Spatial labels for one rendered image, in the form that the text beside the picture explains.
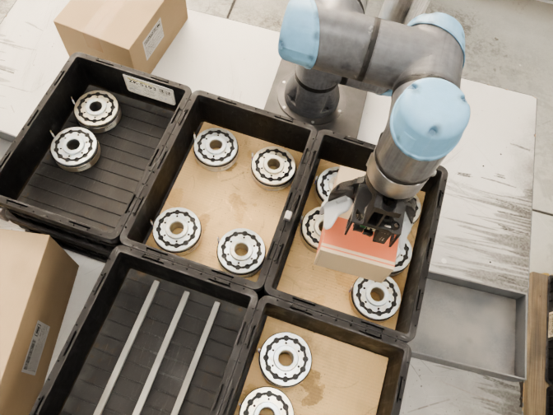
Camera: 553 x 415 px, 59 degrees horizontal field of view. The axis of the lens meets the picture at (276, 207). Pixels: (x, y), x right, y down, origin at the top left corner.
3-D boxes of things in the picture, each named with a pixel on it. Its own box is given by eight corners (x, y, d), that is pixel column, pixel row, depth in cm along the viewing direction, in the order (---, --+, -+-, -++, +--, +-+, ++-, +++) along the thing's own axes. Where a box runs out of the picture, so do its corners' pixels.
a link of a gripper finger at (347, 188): (321, 197, 77) (362, 184, 70) (322, 188, 77) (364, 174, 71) (341, 210, 79) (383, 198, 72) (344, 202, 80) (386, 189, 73)
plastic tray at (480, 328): (516, 298, 121) (527, 293, 116) (515, 382, 112) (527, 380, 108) (408, 272, 122) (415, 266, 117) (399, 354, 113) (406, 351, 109)
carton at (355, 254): (332, 184, 91) (340, 165, 84) (396, 202, 91) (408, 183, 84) (313, 264, 84) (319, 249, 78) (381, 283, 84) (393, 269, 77)
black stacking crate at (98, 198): (88, 83, 125) (75, 52, 115) (197, 118, 123) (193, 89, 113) (4, 217, 109) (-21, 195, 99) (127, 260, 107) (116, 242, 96)
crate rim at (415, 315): (318, 132, 112) (319, 127, 110) (445, 173, 110) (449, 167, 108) (261, 295, 96) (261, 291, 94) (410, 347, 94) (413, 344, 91)
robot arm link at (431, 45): (388, -8, 58) (372, 62, 53) (480, 16, 58) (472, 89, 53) (369, 39, 65) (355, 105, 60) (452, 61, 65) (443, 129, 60)
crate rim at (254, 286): (195, 94, 115) (194, 87, 112) (318, 132, 112) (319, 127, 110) (118, 246, 98) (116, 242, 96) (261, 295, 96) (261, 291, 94)
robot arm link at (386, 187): (379, 125, 61) (443, 142, 61) (370, 145, 66) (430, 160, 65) (369, 176, 58) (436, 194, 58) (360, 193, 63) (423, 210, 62)
